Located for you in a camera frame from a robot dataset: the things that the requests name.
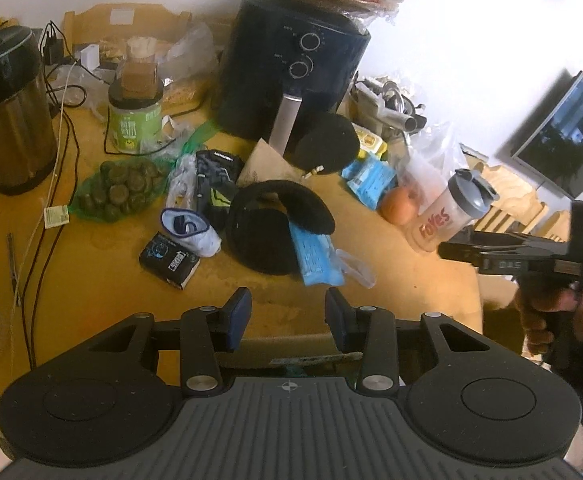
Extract clear shaker bottle grey lid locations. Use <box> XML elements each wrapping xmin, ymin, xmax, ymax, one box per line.
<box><xmin>411</xmin><ymin>168</ymin><xmax>500</xmax><ymax>253</ymax></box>

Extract bag of crackers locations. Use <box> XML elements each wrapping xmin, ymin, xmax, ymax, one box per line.
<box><xmin>98</xmin><ymin>35</ymin><xmax>168</xmax><ymax>62</ymax></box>

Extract black charger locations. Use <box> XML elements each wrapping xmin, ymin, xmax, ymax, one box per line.
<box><xmin>42</xmin><ymin>21</ymin><xmax>67</xmax><ymax>65</ymax></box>

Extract white cable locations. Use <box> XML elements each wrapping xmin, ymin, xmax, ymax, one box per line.
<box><xmin>14</xmin><ymin>60</ymin><xmax>79</xmax><ymax>306</ymax></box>

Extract small black box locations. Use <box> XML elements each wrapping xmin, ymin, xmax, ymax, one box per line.
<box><xmin>138</xmin><ymin>231</ymin><xmax>201</xmax><ymax>290</ymax></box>

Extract light blue tissue packet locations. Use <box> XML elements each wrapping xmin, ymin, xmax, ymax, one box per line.
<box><xmin>288</xmin><ymin>221</ymin><xmax>347</xmax><ymax>288</ymax></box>

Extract green label jar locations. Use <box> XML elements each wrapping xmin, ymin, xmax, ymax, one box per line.
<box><xmin>108</xmin><ymin>80</ymin><xmax>164</xmax><ymax>156</ymax></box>

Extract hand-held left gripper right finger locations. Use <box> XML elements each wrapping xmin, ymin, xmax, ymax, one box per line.
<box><xmin>325</xmin><ymin>287</ymin><xmax>498</xmax><ymax>394</ymax></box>

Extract orange fruit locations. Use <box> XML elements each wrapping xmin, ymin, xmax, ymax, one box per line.
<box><xmin>380</xmin><ymin>186</ymin><xmax>421</xmax><ymax>225</ymax></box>

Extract yellow packet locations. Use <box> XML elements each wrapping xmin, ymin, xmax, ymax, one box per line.
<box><xmin>355</xmin><ymin>127</ymin><xmax>389</xmax><ymax>157</ymax></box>

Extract steel thermos jug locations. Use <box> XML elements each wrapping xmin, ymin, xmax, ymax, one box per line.
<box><xmin>0</xmin><ymin>25</ymin><xmax>59</xmax><ymax>196</ymax></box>

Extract clear bag of snacks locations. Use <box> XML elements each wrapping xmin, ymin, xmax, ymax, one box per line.
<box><xmin>164</xmin><ymin>22</ymin><xmax>220</xmax><ymax>107</ymax></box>

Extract black air fryer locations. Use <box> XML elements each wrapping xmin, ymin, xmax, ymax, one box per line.
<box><xmin>214</xmin><ymin>0</ymin><xmax>372</xmax><ymax>155</ymax></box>

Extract crumpled clear plastic bag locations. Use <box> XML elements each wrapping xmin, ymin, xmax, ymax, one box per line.
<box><xmin>165</xmin><ymin>155</ymin><xmax>203</xmax><ymax>211</ymax></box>

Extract white and blue sock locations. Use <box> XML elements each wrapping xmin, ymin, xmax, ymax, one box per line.
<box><xmin>160</xmin><ymin>208</ymin><xmax>222</xmax><ymax>257</ymax></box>

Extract black sport gloves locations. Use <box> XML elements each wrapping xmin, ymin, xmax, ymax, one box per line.
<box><xmin>194</xmin><ymin>149</ymin><xmax>244</xmax><ymax>233</ymax></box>

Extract blue snack packet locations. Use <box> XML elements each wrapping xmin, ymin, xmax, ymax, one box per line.
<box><xmin>341</xmin><ymin>152</ymin><xmax>398</xmax><ymax>210</ymax></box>

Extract white plastic bag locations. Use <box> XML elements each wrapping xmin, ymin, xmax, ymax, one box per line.
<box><xmin>404</xmin><ymin>122</ymin><xmax>475</xmax><ymax>213</ymax></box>

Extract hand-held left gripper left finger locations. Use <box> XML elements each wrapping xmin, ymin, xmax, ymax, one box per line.
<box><xmin>87</xmin><ymin>287</ymin><xmax>252</xmax><ymax>396</ymax></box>

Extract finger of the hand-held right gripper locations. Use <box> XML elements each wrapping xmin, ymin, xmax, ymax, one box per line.
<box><xmin>464</xmin><ymin>229</ymin><xmax>569</xmax><ymax>248</ymax></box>
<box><xmin>438</xmin><ymin>241</ymin><xmax>522</xmax><ymax>265</ymax></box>

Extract brown paper bag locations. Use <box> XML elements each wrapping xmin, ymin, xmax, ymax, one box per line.
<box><xmin>235</xmin><ymin>137</ymin><xmax>306</xmax><ymax>187</ymax></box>

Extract black cable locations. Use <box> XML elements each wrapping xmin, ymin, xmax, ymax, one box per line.
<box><xmin>24</xmin><ymin>20</ymin><xmax>89</xmax><ymax>368</ymax></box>

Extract clear plastic wrapper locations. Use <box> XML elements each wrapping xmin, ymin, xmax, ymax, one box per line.
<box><xmin>334</xmin><ymin>247</ymin><xmax>378</xmax><ymax>289</ymax></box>

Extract cardboard box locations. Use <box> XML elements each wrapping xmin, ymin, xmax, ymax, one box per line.
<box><xmin>62</xmin><ymin>4</ymin><xmax>193</xmax><ymax>58</ymax></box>

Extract green plastic bag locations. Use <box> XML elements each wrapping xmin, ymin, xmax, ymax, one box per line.
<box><xmin>178</xmin><ymin>119</ymin><xmax>220</xmax><ymax>158</ymax></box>

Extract person's right hand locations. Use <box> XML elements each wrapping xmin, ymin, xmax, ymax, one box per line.
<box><xmin>517</xmin><ymin>282</ymin><xmax>583</xmax><ymax>361</ymax></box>

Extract green bag of dark pucks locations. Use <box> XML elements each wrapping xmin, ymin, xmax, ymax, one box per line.
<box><xmin>68</xmin><ymin>157</ymin><xmax>172</xmax><ymax>225</ymax></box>

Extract black fleece earmuffs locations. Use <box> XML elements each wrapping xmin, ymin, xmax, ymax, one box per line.
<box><xmin>224</xmin><ymin>179</ymin><xmax>336</xmax><ymax>277</ymax></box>

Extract black fleece hat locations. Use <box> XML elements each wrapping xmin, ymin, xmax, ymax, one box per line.
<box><xmin>291</xmin><ymin>112</ymin><xmax>361</xmax><ymax>176</ymax></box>

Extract wall television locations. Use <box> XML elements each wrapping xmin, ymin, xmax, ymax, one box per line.
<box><xmin>510</xmin><ymin>70</ymin><xmax>583</xmax><ymax>199</ymax></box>

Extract brown spice bottle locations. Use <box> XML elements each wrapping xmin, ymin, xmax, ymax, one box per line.
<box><xmin>120</xmin><ymin>36</ymin><xmax>161</xmax><ymax>101</ymax></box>

